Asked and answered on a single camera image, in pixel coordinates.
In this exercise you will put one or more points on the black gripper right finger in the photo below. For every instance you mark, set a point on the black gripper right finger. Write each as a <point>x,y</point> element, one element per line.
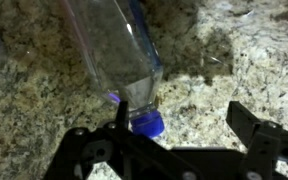
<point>267,146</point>

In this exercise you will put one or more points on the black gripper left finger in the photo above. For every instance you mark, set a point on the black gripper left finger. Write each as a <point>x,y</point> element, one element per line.
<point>84,150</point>

